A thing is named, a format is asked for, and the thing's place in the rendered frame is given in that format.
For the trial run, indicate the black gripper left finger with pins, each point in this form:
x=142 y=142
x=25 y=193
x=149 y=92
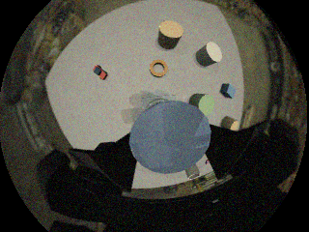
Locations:
x=116 y=162

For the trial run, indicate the small red toy car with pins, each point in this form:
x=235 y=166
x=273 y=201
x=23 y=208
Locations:
x=101 y=73

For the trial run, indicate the brown ring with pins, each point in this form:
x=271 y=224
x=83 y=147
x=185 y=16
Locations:
x=158 y=62

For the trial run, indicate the dark green cylinder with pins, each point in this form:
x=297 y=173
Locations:
x=203 y=101

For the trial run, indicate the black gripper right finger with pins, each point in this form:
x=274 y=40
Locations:
x=226 y=147

